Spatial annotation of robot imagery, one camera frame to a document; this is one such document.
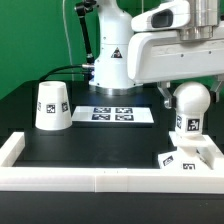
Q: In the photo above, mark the white U-shaped fence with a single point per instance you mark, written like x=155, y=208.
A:
x=14, y=178

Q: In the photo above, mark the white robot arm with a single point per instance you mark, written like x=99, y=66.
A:
x=110, y=68

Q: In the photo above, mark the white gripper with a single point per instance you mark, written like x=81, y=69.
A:
x=162, y=57

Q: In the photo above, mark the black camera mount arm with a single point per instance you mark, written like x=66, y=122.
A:
x=82, y=8

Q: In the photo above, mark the white marker sheet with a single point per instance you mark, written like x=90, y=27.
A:
x=112, y=114

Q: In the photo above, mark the white lamp bulb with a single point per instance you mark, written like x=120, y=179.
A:
x=192, y=101

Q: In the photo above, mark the white lamp shade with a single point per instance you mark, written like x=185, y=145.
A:
x=53, y=109

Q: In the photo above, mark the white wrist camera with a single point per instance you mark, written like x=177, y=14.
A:
x=173, y=14

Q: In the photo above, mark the white lamp base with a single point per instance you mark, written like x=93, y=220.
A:
x=191, y=153

